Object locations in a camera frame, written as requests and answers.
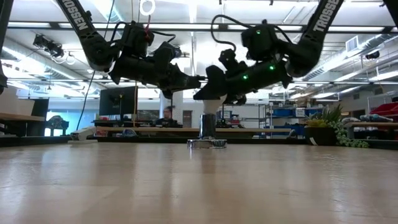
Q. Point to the red bin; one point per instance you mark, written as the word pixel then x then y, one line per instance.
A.
pixel 387 110

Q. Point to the wooden side table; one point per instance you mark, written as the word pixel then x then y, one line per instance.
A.
pixel 18 117

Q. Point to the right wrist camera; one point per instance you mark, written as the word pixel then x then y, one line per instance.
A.
pixel 231 62

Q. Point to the potted succulent plant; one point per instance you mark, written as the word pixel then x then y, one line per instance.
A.
pixel 323 124

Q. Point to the black aluminium frame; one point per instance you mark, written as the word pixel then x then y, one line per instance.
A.
pixel 140 140

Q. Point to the wooden table with clutter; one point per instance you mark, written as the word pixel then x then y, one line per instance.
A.
pixel 373 125

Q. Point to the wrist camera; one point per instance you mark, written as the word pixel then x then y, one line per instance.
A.
pixel 166 54
pixel 231 62

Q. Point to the ceiling air vent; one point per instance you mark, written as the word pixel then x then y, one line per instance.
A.
pixel 353 43

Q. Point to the blue white bag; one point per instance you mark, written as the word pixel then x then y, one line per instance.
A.
pixel 129 133

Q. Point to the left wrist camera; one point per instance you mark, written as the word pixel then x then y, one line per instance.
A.
pixel 166 54

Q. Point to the person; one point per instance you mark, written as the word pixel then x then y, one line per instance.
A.
pixel 168 116

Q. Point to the black monitor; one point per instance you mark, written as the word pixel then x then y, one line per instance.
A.
pixel 118 101

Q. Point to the chrome lamp base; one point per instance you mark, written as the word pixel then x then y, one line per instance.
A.
pixel 207 127

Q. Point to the white grey small device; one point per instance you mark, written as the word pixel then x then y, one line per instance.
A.
pixel 82 135

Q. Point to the black ceiling camera rig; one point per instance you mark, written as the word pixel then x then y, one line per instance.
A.
pixel 48 46

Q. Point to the black ceiling device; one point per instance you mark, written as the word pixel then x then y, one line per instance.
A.
pixel 372 55

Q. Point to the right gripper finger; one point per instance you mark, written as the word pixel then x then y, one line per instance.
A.
pixel 236 100
pixel 216 84

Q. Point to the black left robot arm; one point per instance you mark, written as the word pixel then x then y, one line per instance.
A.
pixel 77 21

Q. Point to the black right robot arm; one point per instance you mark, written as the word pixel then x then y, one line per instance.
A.
pixel 323 21

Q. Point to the shelf with blue bins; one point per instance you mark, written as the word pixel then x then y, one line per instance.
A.
pixel 289 113

